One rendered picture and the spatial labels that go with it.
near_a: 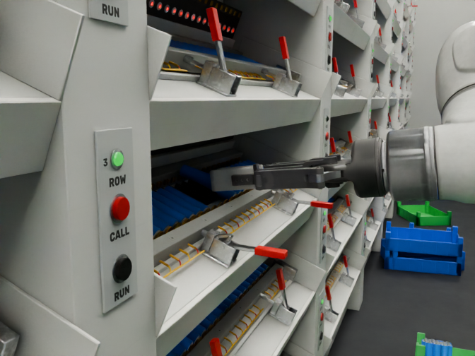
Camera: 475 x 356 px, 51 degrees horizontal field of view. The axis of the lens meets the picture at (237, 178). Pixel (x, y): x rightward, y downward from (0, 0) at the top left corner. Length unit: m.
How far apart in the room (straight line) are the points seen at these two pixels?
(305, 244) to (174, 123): 0.61
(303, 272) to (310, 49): 0.43
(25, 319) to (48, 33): 0.18
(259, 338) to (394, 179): 0.35
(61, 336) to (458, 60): 0.56
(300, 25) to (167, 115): 0.59
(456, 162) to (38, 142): 0.44
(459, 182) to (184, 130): 0.32
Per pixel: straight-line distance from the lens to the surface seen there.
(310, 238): 0.99
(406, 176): 0.60
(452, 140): 0.60
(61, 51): 0.30
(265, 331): 0.83
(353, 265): 1.73
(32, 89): 0.31
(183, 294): 0.49
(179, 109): 0.43
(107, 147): 0.33
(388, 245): 2.19
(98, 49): 0.33
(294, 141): 0.97
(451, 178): 0.60
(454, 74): 0.70
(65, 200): 0.31
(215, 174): 0.69
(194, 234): 0.56
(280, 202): 0.81
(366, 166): 0.61
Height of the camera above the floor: 0.72
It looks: 9 degrees down
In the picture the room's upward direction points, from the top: straight up
